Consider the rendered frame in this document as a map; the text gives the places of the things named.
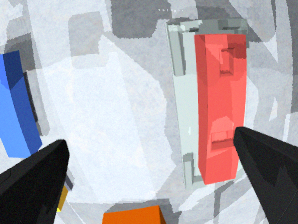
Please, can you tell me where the yellow rectangular block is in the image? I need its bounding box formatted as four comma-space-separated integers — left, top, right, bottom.
57, 185, 69, 212

